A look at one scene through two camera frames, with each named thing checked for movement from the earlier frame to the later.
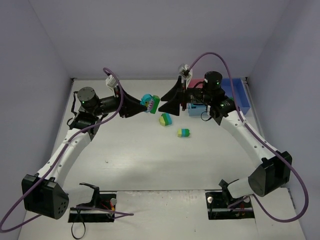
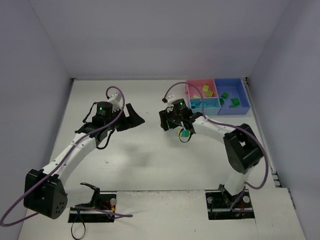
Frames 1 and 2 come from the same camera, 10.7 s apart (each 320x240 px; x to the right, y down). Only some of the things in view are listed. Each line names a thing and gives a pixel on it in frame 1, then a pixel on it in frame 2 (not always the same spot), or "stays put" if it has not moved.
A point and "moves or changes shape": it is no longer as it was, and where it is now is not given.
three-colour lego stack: x=183 y=132 stays put
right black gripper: x=182 y=97 to x=169 y=122
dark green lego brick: x=156 y=100 moves or changes shape
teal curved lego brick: x=147 y=100 to x=201 y=105
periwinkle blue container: x=241 y=94 stays put
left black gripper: x=122 y=105 to x=123 y=120
